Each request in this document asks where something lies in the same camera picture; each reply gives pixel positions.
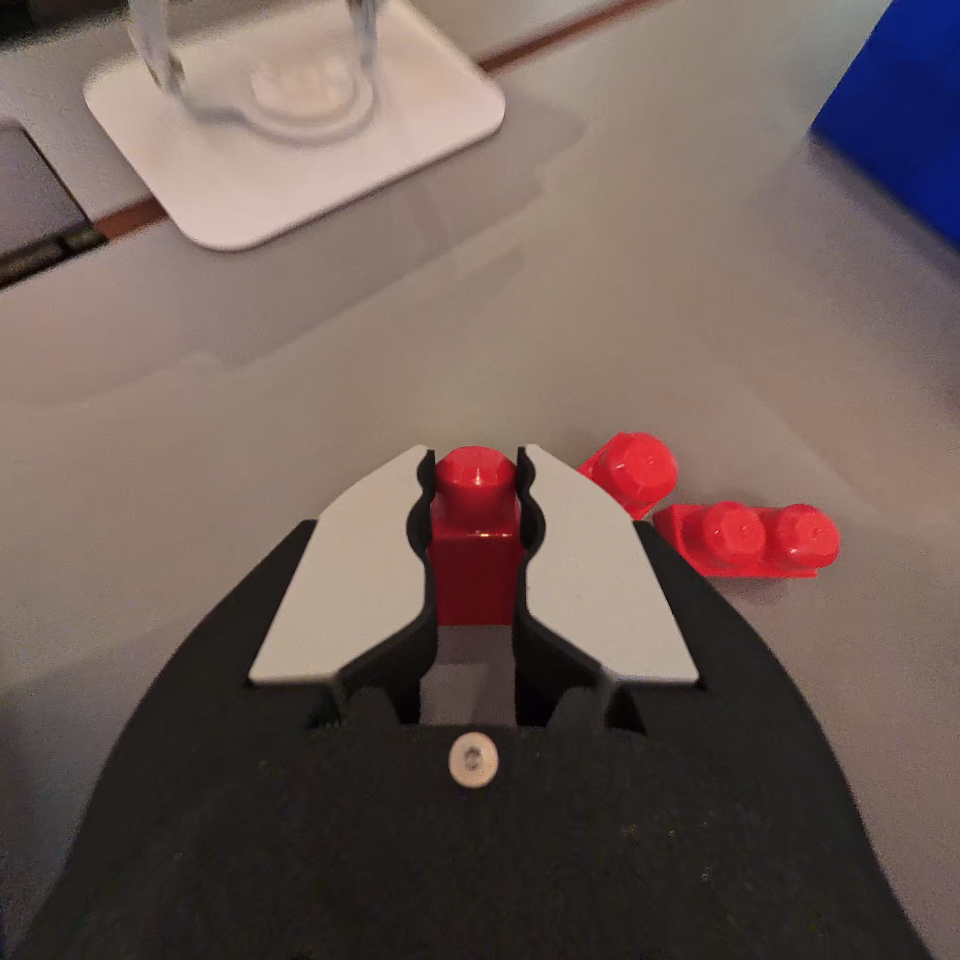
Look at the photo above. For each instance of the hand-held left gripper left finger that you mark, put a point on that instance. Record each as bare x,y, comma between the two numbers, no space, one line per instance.
338,600

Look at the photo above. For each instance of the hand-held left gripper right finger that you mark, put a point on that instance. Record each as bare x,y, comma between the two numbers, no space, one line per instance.
608,600

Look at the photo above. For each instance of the red toy building block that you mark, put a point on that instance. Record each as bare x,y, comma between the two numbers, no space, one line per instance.
477,540
630,473

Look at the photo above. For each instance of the red two-stud toy block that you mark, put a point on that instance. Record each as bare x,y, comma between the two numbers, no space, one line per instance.
750,540

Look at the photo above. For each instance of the white book stand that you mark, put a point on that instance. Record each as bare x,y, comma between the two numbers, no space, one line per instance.
405,135

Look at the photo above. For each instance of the black flat panel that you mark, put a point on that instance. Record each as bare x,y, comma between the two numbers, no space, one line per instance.
38,203

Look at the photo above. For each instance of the blue plastic bin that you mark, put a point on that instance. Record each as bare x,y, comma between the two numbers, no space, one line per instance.
900,105

